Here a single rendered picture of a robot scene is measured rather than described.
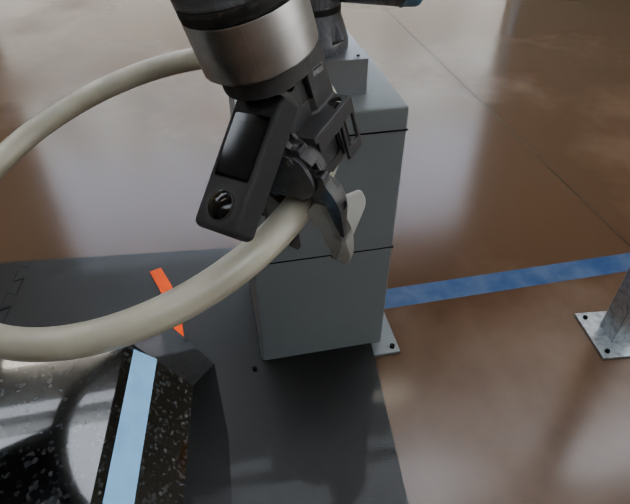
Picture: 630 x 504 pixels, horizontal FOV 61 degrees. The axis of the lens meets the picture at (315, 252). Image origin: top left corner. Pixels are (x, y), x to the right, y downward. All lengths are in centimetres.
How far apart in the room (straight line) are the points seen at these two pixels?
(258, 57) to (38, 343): 29
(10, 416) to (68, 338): 32
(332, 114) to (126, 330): 24
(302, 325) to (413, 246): 73
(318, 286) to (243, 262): 111
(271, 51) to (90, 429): 53
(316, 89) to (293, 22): 9
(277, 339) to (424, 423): 50
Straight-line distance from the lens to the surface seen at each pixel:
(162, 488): 74
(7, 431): 78
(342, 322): 169
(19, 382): 83
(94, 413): 75
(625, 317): 198
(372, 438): 160
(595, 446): 178
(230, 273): 45
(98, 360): 81
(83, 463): 72
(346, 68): 131
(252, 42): 37
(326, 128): 44
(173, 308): 45
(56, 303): 213
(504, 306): 204
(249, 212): 41
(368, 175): 136
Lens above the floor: 139
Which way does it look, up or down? 40 degrees down
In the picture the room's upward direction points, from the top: straight up
